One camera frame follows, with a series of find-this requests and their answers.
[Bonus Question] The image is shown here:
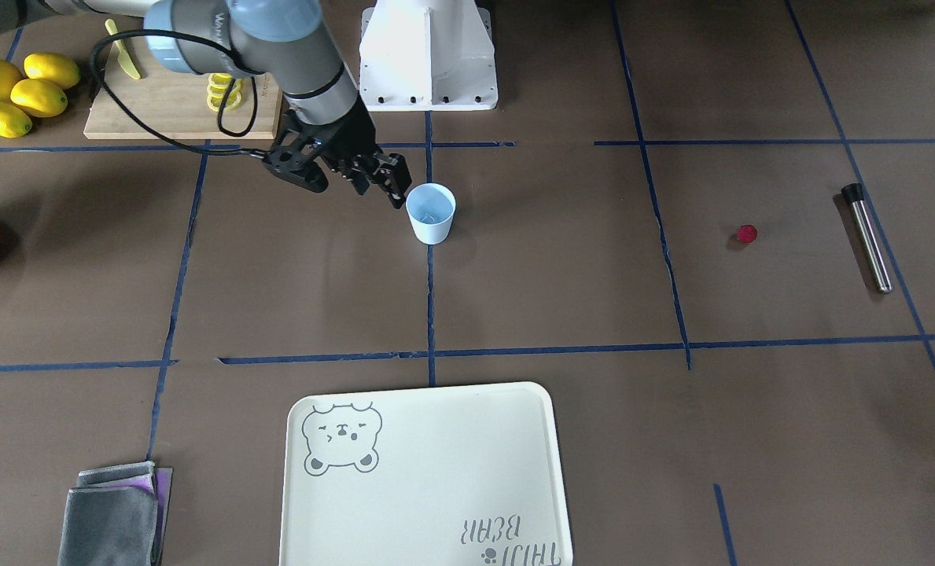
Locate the bamboo cutting board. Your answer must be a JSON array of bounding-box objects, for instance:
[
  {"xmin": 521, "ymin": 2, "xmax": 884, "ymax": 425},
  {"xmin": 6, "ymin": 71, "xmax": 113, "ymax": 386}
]
[{"xmin": 83, "ymin": 37, "xmax": 282, "ymax": 140}]

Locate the steel muddler black tip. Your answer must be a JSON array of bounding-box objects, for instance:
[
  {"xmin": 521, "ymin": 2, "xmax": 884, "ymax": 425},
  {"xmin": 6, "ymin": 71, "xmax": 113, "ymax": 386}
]
[{"xmin": 841, "ymin": 183, "xmax": 893, "ymax": 295}]

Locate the yellow-green plastic knife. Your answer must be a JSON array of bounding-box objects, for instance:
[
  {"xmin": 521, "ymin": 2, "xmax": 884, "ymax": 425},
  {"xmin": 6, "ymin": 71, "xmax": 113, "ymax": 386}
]
[{"xmin": 105, "ymin": 18, "xmax": 142, "ymax": 80}]

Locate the lemon slices row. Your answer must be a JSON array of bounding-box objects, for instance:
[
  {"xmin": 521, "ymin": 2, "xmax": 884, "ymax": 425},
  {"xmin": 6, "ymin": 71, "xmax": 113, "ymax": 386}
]
[{"xmin": 205, "ymin": 74, "xmax": 244, "ymax": 112}]

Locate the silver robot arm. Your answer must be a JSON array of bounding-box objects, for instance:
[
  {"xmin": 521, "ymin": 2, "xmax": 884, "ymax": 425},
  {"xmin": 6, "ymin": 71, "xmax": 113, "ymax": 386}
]
[{"xmin": 28, "ymin": 1, "xmax": 412, "ymax": 208}]

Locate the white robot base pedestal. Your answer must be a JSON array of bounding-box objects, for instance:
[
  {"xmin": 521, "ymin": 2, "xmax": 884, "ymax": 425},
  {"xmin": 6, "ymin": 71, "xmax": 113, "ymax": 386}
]
[{"xmin": 359, "ymin": 1, "xmax": 499, "ymax": 112}]

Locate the grey folded cloth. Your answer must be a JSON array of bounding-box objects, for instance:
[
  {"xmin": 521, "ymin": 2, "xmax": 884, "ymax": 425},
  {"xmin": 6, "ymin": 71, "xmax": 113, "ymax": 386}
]
[{"xmin": 57, "ymin": 460, "xmax": 175, "ymax": 565}]

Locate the cream bear serving tray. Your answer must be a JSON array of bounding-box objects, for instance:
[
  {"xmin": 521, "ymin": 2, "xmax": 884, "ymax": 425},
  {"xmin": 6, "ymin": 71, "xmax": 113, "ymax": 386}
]
[{"xmin": 278, "ymin": 382, "xmax": 574, "ymax": 565}]

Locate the light blue plastic cup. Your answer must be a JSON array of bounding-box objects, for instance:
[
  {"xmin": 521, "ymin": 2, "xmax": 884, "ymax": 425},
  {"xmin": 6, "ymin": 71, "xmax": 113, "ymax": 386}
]
[{"xmin": 405, "ymin": 183, "xmax": 457, "ymax": 246}]

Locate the red strawberry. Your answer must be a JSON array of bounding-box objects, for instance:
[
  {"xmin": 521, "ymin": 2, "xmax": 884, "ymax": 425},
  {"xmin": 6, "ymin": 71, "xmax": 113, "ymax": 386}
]
[{"xmin": 734, "ymin": 223, "xmax": 759, "ymax": 244}]

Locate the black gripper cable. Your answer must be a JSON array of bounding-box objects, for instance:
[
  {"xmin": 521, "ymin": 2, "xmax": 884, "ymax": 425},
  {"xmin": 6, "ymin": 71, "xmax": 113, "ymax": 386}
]
[{"xmin": 89, "ymin": 30, "xmax": 279, "ymax": 158}]

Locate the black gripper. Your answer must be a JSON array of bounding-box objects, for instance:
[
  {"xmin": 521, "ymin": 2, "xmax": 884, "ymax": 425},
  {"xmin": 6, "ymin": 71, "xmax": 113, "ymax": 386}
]
[{"xmin": 262, "ymin": 101, "xmax": 412, "ymax": 209}]

